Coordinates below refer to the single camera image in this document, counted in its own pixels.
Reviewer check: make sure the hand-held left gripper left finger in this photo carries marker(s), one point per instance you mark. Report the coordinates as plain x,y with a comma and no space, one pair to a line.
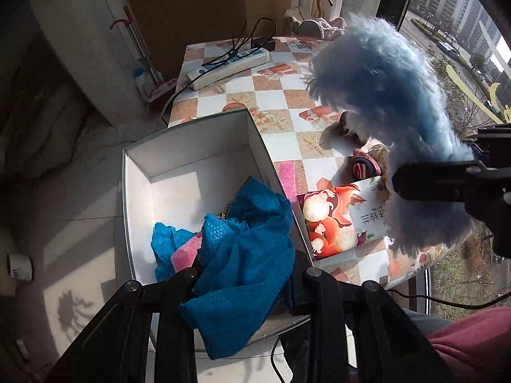
175,287

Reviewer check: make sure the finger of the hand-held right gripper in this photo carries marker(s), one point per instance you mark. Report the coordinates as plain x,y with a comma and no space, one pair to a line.
493,139
431,185

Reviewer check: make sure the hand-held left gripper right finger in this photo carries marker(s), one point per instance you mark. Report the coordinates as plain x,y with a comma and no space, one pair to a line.
315,291

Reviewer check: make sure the pink cloth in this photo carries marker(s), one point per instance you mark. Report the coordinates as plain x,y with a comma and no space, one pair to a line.
185,255

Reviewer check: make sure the blue nonwoven shoe cover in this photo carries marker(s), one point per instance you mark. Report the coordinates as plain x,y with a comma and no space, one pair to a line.
239,267
167,243

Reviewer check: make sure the leopard print scrunchie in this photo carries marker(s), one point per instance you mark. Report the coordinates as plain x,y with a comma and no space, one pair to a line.
228,208

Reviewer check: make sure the white cardboard box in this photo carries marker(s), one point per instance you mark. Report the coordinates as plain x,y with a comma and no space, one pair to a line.
187,175

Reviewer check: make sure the light blue fluffy scrunchie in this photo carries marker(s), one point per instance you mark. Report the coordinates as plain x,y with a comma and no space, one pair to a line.
379,75

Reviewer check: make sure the white polka dot satin scrunchie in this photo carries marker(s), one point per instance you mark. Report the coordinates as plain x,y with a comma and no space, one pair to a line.
379,155

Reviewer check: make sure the yellow window sticker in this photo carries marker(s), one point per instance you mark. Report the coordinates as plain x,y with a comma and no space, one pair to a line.
463,83

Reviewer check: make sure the red white snack packet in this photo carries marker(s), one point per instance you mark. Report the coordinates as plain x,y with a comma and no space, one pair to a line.
339,223

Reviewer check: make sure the person's dark trousers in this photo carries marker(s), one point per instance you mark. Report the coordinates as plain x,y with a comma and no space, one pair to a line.
415,319

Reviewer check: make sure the white cup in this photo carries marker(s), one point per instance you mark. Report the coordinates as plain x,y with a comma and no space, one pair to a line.
20,267

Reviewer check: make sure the person's maroon jacket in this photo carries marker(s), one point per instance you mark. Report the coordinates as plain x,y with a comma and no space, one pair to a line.
475,343

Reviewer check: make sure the checkered printed tablecloth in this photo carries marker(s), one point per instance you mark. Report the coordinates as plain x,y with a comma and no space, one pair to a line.
271,95

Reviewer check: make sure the pink fabric bundle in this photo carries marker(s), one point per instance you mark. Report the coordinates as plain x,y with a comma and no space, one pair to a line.
327,28

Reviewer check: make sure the grey fabric bundle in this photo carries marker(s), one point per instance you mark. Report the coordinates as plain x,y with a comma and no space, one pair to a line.
44,127

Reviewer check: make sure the white plastic bottle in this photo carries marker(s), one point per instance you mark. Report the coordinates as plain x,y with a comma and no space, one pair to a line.
141,81

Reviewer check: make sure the black power adapter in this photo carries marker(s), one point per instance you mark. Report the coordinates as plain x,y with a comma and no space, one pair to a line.
261,42

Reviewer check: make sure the white power strip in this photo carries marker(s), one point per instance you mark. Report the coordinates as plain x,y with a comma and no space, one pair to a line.
227,66

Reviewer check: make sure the brown cardboard sheet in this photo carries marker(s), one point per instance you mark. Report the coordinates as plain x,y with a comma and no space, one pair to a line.
187,12

